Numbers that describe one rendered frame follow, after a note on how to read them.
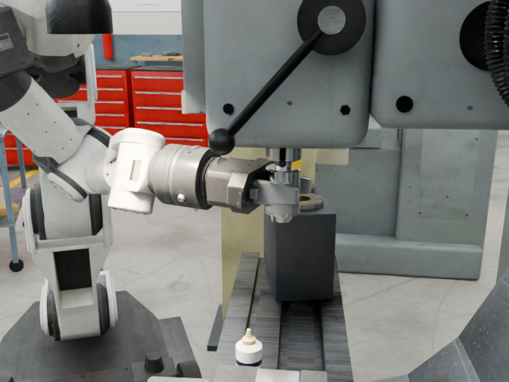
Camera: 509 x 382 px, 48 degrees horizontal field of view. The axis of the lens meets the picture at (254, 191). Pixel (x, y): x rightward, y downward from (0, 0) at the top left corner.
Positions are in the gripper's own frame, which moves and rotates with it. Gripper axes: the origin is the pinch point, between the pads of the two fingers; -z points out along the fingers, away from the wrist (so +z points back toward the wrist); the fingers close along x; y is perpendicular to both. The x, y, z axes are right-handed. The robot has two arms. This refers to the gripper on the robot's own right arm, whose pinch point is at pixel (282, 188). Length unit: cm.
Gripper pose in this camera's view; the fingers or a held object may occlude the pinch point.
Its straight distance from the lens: 77.5
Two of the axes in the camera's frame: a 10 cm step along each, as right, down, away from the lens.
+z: -9.2, -1.2, 3.7
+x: 3.9, -2.6, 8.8
